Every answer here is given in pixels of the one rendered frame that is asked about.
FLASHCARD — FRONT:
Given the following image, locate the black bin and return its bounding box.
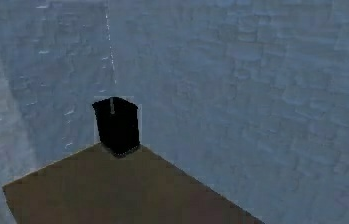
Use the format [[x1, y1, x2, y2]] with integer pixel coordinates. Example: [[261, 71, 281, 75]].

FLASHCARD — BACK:
[[91, 96, 141, 158]]

